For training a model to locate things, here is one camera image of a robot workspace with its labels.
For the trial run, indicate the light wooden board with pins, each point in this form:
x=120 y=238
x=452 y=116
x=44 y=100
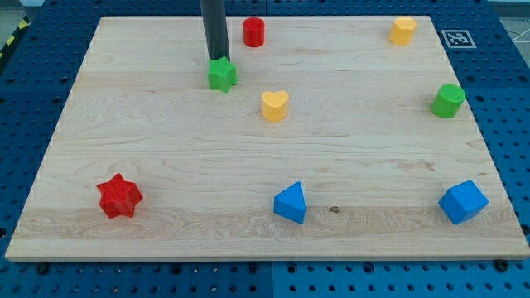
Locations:
x=359 y=135

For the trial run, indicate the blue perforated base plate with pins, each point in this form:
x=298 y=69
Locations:
x=45 y=61

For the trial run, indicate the yellow hexagon block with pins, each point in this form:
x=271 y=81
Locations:
x=402 y=31

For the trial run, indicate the green cylinder block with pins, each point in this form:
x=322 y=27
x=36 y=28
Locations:
x=448 y=100

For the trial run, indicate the white fiducial marker tag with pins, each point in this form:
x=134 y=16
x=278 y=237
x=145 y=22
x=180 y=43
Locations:
x=458 y=39

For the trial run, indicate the blue triangle block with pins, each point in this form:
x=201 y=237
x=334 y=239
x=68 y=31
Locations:
x=290 y=203

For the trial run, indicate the yellow heart block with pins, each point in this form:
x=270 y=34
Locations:
x=274 y=105

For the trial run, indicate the red star block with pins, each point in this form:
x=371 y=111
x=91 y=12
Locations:
x=119 y=197

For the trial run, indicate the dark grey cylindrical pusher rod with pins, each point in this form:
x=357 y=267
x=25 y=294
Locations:
x=215 y=25

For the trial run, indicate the blue cube block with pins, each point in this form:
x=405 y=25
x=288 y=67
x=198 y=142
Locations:
x=463 y=201

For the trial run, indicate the green star block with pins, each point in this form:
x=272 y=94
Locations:
x=222 y=74

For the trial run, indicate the red cylinder block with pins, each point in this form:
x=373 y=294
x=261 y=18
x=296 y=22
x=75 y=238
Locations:
x=253 y=31

